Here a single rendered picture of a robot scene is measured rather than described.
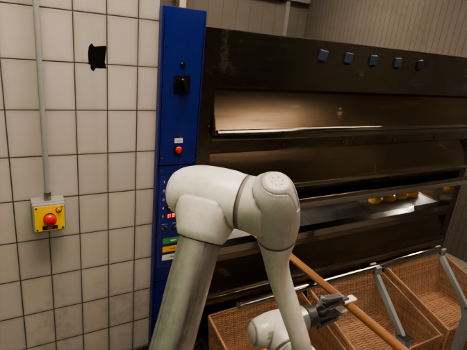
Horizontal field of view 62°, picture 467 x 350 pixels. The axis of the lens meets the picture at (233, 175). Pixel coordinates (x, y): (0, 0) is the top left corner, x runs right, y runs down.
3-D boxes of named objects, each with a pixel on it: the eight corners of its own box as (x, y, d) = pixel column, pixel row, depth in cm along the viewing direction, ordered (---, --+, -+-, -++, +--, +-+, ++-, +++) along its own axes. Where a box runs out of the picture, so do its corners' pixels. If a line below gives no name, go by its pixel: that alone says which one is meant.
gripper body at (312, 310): (298, 301, 135) (319, 294, 139) (295, 321, 137) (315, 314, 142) (313, 314, 129) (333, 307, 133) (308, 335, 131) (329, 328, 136)
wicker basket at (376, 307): (297, 326, 220) (304, 284, 211) (368, 303, 247) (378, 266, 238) (360, 394, 180) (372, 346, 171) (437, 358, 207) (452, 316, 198)
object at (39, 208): (32, 224, 132) (30, 197, 129) (64, 220, 137) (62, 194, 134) (33, 234, 126) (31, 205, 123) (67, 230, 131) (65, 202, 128)
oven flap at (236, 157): (208, 196, 163) (204, 148, 162) (461, 167, 249) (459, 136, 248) (213, 197, 159) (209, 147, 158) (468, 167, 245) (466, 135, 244)
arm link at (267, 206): (305, 219, 98) (254, 207, 102) (310, 165, 86) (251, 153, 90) (290, 260, 89) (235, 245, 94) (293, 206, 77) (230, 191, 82)
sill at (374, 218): (195, 252, 177) (196, 244, 176) (439, 206, 265) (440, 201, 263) (201, 259, 172) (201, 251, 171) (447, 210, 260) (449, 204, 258)
